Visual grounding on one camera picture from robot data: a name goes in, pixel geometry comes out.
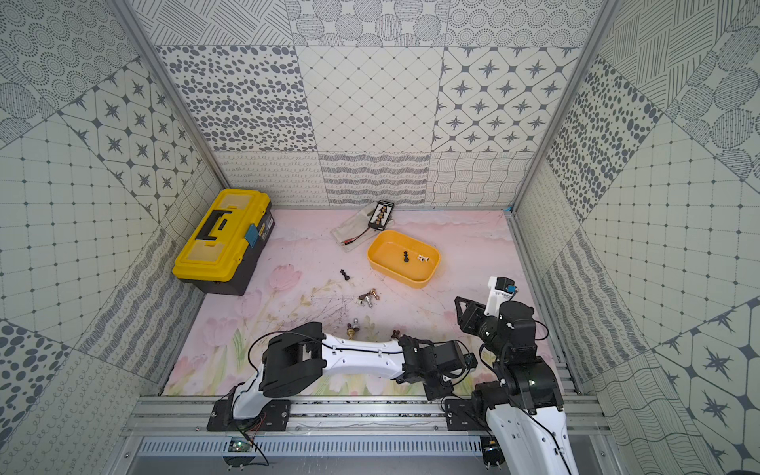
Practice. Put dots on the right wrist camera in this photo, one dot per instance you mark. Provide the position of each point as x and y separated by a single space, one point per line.
501 290

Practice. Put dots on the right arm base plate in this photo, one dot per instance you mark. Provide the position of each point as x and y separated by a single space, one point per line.
463 414

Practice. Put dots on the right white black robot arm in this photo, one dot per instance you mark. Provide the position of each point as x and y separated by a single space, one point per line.
523 407

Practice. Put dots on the aluminium front rail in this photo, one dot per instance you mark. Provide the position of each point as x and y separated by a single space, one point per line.
187 416

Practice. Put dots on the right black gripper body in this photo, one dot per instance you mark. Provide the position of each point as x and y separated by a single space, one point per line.
485 328

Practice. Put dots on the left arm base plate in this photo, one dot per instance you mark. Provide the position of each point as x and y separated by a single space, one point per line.
273 417

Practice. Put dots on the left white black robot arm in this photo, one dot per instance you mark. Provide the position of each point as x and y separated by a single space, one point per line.
296 359

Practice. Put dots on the yellow plastic toolbox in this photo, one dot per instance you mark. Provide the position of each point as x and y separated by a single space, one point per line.
222 253

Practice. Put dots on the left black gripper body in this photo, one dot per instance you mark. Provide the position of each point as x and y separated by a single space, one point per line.
436 376

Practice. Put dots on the clear plastic bag with cable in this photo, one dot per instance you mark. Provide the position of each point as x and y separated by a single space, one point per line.
354 231

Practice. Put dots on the yellow plastic storage tray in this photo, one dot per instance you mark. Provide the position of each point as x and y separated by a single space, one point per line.
385 255

